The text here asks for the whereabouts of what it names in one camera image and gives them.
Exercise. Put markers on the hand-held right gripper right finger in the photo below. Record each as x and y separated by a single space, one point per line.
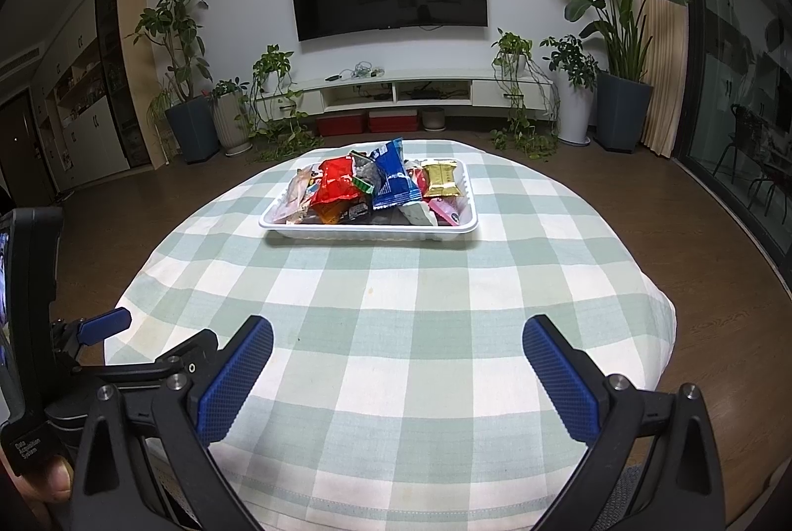
560 376

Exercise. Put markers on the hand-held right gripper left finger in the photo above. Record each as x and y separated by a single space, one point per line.
238 376

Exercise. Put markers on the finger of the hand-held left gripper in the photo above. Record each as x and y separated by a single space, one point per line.
142 373
105 324

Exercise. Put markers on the white plastic tray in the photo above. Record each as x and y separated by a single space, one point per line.
371 237

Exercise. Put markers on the long pink clear snack packet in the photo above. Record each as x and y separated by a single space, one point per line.
447 210

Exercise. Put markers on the black snack packet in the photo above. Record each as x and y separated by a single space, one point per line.
357 212

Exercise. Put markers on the large red snack packet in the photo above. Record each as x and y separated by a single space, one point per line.
334 188

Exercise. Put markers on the gold snack packet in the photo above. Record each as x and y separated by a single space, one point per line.
442 178

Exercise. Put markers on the green clear snack packet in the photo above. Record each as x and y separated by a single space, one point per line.
365 175

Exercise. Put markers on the dark blue snack packet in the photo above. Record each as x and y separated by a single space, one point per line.
393 178

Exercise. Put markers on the person's left hand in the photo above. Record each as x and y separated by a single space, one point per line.
49 481

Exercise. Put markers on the dark wooden door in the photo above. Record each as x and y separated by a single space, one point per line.
21 147

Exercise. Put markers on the tall potted plant dark pot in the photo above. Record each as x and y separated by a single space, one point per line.
192 129

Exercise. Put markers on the potted plant ribbed white pot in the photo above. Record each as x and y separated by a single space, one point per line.
230 126

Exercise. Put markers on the potted plant smooth white pot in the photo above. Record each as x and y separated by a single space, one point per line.
575 116

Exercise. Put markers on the red storage box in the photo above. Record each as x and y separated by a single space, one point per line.
340 124
393 121

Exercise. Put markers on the large-leaf potted plant dark pot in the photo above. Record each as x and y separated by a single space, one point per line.
625 110

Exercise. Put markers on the small empty flower pot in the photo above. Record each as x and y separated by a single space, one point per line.
433 119

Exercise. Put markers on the dark balcony chair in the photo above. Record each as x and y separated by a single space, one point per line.
748 147

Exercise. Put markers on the trailing pothos plant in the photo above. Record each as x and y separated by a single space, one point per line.
272 67

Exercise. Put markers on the white television cabinet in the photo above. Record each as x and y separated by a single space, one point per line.
371 95

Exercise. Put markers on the trailing vine plant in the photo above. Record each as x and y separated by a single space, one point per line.
513 48

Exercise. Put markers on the beige curtain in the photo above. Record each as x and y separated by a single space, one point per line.
662 42

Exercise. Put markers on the glass sliding door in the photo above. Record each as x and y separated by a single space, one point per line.
730 42

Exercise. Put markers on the white wall cabinet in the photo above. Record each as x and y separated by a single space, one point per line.
86 135

